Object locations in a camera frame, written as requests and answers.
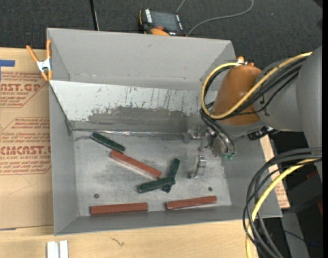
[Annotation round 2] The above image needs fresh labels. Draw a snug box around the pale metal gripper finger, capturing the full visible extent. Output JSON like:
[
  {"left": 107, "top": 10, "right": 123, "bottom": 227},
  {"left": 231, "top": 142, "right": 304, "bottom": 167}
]
[
  {"left": 191, "top": 152, "right": 208, "bottom": 179},
  {"left": 183, "top": 128, "right": 207, "bottom": 144}
]

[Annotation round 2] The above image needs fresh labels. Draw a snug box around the dark green flat block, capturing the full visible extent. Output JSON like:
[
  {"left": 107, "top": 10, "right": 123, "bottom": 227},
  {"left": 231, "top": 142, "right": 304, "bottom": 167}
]
[
  {"left": 162, "top": 158, "right": 181, "bottom": 194},
  {"left": 137, "top": 176, "right": 177, "bottom": 194},
  {"left": 90, "top": 132, "right": 126, "bottom": 154}
]

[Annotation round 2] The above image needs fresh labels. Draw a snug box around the red-brown flat block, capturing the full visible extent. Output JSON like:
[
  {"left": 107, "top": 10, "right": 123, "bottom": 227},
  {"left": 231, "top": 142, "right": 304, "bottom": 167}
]
[
  {"left": 89, "top": 202, "right": 149, "bottom": 217},
  {"left": 164, "top": 196, "right": 218, "bottom": 211},
  {"left": 109, "top": 149, "right": 163, "bottom": 180}
]

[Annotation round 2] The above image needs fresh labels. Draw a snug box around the grey metal bin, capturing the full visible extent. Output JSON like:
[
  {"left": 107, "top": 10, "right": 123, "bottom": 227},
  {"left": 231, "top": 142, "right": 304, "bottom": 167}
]
[{"left": 46, "top": 27, "right": 284, "bottom": 237}]

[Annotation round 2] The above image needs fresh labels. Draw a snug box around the brown cardboard board, red print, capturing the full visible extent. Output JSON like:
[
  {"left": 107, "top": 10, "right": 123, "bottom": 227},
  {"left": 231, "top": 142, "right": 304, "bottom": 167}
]
[{"left": 0, "top": 46, "right": 291, "bottom": 231}]

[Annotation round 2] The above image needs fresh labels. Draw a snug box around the black cylinder on white bracket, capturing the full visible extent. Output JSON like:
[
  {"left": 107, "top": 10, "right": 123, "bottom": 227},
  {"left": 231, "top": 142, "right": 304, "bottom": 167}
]
[{"left": 233, "top": 126, "right": 279, "bottom": 142}]

